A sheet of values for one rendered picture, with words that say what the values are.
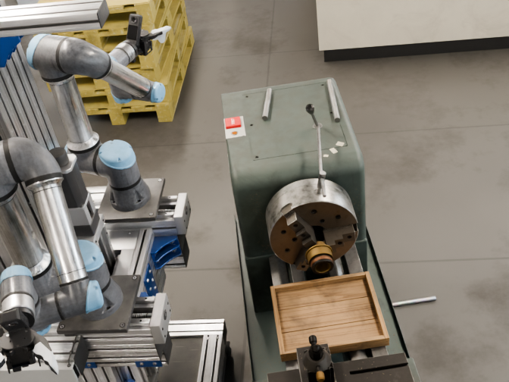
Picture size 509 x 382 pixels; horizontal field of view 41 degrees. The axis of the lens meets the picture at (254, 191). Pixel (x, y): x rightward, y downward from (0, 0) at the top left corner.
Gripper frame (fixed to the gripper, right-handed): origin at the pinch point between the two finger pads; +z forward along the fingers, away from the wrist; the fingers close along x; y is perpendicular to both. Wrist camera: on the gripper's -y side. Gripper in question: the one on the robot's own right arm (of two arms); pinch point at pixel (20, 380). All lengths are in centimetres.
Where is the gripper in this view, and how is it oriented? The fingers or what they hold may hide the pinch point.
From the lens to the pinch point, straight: 155.5
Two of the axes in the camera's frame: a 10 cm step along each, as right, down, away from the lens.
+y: -0.1, 7.9, 6.2
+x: -9.5, 1.8, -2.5
